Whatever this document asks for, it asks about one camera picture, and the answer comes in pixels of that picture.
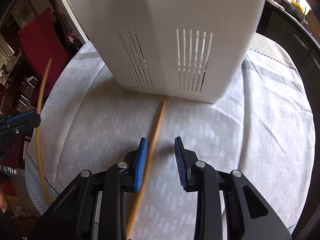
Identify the bamboo chopstick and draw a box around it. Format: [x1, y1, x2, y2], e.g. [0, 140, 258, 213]
[35, 58, 53, 206]
[126, 96, 168, 239]

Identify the person left hand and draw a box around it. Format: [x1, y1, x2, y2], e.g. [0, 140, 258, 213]
[0, 189, 8, 213]

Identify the red chair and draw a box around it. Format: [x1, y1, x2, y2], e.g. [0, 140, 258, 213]
[17, 8, 70, 96]

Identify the patterned tablecloth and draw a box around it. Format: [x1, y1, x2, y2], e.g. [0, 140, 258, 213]
[24, 32, 316, 240]

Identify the checked apron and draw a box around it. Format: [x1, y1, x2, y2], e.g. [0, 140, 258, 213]
[49, 0, 80, 44]

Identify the white plastic utensil holder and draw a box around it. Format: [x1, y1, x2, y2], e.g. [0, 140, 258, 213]
[67, 0, 265, 103]

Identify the small steel faucet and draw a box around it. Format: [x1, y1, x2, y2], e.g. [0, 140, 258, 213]
[295, 0, 306, 25]

